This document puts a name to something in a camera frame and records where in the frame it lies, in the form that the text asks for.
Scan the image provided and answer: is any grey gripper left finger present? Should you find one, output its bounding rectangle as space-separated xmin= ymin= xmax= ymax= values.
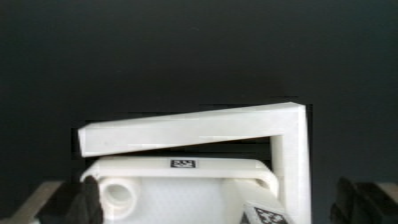
xmin=5 ymin=176 xmax=105 ymax=224

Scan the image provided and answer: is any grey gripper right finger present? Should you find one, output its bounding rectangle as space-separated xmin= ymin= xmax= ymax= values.
xmin=330 ymin=178 xmax=398 ymax=224

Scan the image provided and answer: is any white desk tabletop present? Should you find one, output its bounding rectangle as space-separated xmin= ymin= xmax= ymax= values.
xmin=83 ymin=157 xmax=279 ymax=224

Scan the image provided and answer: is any white front rail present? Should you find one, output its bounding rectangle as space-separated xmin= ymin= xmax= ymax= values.
xmin=78 ymin=103 xmax=311 ymax=224

